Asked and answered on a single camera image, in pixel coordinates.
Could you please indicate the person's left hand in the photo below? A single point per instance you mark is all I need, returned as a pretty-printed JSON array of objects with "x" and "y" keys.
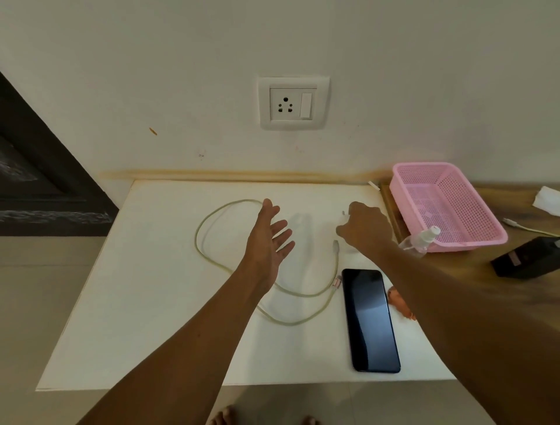
[{"x": 264, "y": 254}]

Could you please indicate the person's right hand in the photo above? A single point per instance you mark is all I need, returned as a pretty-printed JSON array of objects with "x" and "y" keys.
[{"x": 367, "y": 227}]

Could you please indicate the clear spray bottle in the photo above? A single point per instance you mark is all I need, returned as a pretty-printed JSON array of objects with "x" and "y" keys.
[{"x": 426, "y": 234}]

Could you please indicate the orange cleaning cloth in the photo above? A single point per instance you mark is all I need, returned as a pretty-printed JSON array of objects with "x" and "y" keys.
[{"x": 396, "y": 297}]

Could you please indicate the black smartphone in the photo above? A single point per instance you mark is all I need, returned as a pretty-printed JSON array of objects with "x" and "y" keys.
[{"x": 369, "y": 324}]

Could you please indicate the person's left forearm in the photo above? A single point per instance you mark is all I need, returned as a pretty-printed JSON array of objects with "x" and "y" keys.
[{"x": 175, "y": 372}]

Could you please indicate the person's right forearm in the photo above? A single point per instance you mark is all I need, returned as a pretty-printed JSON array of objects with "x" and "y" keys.
[{"x": 481, "y": 341}]

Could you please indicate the person's left foot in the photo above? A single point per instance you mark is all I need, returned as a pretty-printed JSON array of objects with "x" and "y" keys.
[{"x": 224, "y": 417}]

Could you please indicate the person's foot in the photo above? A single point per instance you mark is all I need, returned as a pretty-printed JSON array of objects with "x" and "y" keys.
[
  {"x": 309, "y": 421},
  {"x": 224, "y": 417}
]

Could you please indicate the person's right foot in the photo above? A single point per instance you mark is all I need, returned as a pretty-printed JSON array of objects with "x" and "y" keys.
[{"x": 309, "y": 421}]

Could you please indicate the small white stick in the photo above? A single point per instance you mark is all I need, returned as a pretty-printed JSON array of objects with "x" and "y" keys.
[{"x": 372, "y": 185}]

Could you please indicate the pink plastic basket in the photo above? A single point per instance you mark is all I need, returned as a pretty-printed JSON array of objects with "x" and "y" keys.
[{"x": 459, "y": 206}]

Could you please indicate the brown wooden board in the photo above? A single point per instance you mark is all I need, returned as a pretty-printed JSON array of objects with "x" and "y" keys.
[{"x": 472, "y": 262}]

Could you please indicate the black power bank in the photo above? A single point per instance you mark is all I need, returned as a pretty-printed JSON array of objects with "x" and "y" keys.
[{"x": 529, "y": 258}]

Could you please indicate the white crumpled tissue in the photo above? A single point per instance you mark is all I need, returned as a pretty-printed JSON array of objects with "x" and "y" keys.
[{"x": 549, "y": 201}]

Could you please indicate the black carved door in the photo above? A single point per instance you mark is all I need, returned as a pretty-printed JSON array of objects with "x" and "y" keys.
[{"x": 35, "y": 188}]

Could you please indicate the white wall socket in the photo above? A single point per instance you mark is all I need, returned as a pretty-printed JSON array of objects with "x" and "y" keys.
[{"x": 264, "y": 122}]

